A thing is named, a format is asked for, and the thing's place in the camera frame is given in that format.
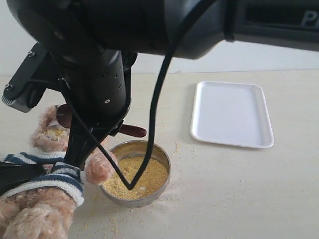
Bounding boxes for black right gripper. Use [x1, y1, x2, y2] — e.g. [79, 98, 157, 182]
[50, 50, 132, 167]

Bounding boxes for dark red wooden spoon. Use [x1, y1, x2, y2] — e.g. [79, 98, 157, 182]
[55, 104, 147, 138]

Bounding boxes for teddy bear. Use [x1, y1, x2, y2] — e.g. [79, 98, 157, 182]
[0, 106, 117, 239]

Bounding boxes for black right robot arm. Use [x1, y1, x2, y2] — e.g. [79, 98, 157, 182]
[2, 0, 319, 167]

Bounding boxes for steel bowl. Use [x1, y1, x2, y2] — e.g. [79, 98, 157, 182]
[101, 140, 171, 208]

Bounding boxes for yellow millet grains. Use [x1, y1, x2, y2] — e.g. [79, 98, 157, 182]
[102, 156, 168, 201]

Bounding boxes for white plastic tray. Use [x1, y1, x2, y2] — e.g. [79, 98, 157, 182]
[190, 81, 274, 149]

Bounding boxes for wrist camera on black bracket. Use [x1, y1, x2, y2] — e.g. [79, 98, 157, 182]
[1, 43, 60, 113]

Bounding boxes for black cable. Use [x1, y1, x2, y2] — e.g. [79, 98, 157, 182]
[59, 0, 217, 191]

